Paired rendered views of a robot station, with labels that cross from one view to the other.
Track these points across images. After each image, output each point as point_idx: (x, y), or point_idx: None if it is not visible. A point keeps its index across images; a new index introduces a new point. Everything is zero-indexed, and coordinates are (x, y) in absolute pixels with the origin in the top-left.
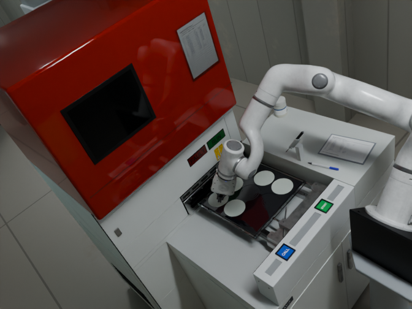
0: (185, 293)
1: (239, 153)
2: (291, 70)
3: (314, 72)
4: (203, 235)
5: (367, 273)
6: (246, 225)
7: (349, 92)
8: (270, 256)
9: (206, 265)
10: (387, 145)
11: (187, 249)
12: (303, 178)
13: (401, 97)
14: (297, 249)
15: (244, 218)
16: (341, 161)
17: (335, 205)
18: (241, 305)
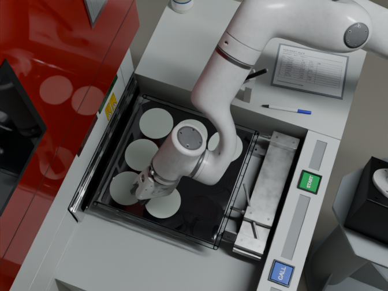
0: None
1: (202, 152)
2: (295, 7)
3: (349, 21)
4: (118, 252)
5: (371, 257)
6: (195, 230)
7: (379, 34)
8: (261, 285)
9: None
10: (364, 59)
11: (99, 283)
12: (250, 123)
13: None
14: (295, 264)
15: (187, 217)
16: (309, 96)
17: (325, 178)
18: None
